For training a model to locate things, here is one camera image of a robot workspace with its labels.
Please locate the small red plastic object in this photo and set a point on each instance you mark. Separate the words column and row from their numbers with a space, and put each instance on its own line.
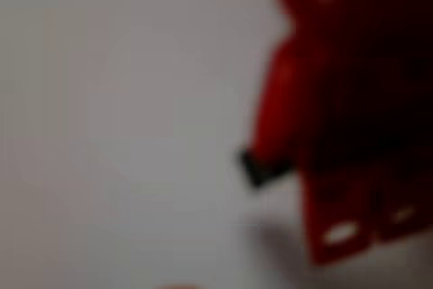
column 304, row 116

